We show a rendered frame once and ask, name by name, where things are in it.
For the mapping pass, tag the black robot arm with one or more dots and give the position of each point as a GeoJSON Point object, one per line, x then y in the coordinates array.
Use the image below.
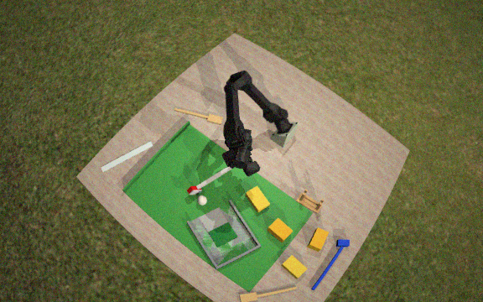
{"type": "Point", "coordinates": [238, 153]}

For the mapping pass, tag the white flat bar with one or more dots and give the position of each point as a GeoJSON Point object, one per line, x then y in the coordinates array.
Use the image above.
{"type": "Point", "coordinates": [126, 156]}

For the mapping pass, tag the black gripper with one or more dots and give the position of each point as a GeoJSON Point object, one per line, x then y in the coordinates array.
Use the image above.
{"type": "Point", "coordinates": [252, 167]}

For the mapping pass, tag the white golf ball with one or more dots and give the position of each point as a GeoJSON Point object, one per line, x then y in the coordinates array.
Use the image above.
{"type": "Point", "coordinates": [201, 200]}

